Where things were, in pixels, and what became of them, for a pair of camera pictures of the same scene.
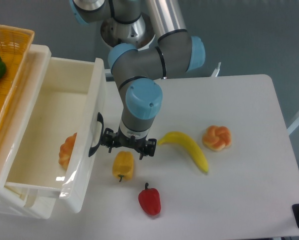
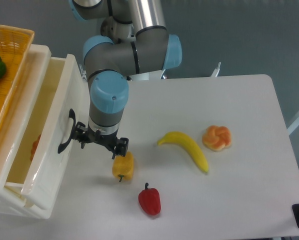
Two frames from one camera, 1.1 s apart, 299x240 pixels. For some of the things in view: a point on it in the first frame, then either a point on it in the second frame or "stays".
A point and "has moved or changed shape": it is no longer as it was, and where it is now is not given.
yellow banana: x=180 y=137 stays
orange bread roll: x=65 y=151 → x=34 y=147
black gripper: x=120 y=140 → x=108 y=140
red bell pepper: x=149 y=200 stays
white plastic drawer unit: x=68 y=97 has moved or changed shape
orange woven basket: x=14 y=44 stays
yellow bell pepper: x=123 y=164 stays
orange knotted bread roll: x=217 y=138 stays
